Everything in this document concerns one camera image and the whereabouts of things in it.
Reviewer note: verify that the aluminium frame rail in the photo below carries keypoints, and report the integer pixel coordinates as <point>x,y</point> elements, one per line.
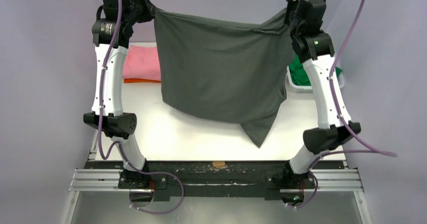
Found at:
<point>345,180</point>

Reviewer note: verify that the folded pink t shirt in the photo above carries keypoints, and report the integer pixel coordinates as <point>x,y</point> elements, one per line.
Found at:
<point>142,63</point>

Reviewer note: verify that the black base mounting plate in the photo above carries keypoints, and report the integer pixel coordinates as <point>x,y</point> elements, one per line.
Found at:
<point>165,179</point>

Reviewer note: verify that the brown tape piece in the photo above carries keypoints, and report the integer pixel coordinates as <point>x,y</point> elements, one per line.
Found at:
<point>218,164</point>

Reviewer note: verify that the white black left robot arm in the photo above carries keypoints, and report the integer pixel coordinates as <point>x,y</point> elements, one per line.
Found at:
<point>111,32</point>

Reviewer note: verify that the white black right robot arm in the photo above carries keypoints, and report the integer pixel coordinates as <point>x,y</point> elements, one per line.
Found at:
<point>315,51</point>

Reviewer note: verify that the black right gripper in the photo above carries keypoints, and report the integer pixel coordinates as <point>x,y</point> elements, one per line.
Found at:
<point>290,16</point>

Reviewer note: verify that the folded orange t shirt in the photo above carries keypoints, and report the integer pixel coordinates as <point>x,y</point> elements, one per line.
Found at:
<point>128,81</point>

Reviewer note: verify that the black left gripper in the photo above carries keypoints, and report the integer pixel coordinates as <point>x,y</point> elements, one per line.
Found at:
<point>149,13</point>

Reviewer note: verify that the white perforated laundry basket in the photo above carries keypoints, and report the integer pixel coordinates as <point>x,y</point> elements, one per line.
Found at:
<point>308,89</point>

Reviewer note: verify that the dark grey t shirt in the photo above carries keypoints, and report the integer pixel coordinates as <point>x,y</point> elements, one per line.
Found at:
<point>225,71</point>

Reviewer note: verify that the green t shirt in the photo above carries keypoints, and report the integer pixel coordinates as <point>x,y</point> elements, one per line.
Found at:
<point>298,73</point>

